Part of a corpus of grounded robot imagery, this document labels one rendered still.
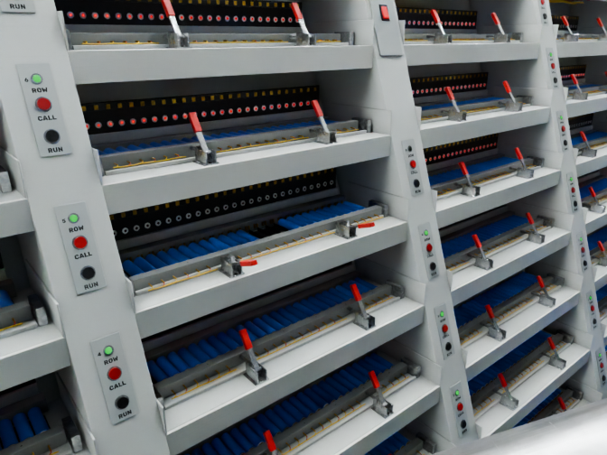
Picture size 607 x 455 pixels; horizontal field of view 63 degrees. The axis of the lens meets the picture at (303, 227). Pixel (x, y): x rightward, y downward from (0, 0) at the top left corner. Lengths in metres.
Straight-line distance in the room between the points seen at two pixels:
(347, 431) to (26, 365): 0.61
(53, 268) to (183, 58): 0.38
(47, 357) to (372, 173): 0.74
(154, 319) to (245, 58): 0.46
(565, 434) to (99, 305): 0.60
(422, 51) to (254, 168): 0.54
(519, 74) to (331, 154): 0.88
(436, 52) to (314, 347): 0.74
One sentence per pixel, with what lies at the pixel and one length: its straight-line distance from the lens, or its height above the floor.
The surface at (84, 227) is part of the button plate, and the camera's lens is 0.74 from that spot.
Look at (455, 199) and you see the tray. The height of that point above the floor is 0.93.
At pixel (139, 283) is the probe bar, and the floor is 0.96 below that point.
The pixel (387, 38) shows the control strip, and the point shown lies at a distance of 1.14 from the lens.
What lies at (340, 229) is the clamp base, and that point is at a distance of 1.00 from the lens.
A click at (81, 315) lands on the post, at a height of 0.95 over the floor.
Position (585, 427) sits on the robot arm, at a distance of 0.34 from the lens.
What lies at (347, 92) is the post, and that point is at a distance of 1.17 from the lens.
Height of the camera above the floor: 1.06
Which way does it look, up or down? 6 degrees down
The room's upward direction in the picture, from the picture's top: 12 degrees counter-clockwise
